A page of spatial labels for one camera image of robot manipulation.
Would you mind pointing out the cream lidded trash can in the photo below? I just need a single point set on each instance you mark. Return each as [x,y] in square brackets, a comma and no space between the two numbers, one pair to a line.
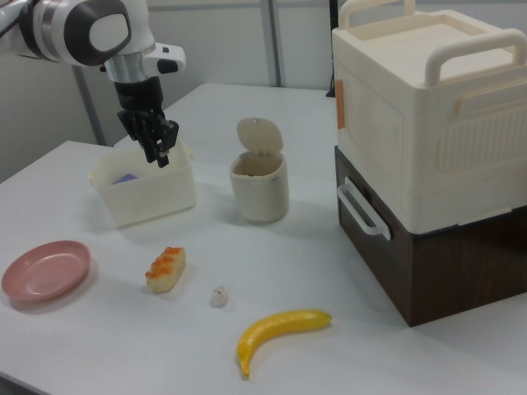
[259,189]

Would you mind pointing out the toy bread loaf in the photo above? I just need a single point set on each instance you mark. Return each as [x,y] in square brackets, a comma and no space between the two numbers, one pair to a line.
[166,271]

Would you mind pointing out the purple cube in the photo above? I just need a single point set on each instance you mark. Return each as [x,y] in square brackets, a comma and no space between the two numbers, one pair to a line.
[124,179]

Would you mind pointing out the dark brown drawer cabinet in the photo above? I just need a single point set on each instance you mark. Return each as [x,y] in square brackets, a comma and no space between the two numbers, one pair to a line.
[453,271]

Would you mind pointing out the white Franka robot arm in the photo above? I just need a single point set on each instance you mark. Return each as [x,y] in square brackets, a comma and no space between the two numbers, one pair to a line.
[82,29]

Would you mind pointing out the cream plastic storage box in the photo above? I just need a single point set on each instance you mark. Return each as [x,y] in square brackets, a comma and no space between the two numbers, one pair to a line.
[148,197]

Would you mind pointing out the yellow banana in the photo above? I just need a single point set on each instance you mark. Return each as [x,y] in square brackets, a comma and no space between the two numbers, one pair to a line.
[276,329]

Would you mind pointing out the crumpled paper ball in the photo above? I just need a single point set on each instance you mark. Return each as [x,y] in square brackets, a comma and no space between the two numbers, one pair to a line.
[219,297]

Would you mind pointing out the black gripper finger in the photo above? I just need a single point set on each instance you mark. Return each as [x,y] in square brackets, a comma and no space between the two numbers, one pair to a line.
[169,138]
[150,152]

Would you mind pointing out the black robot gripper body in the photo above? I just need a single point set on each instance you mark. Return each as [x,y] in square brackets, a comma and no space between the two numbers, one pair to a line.
[138,100]

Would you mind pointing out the pink plate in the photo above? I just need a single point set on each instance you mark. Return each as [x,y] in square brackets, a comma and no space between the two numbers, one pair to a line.
[45,273]

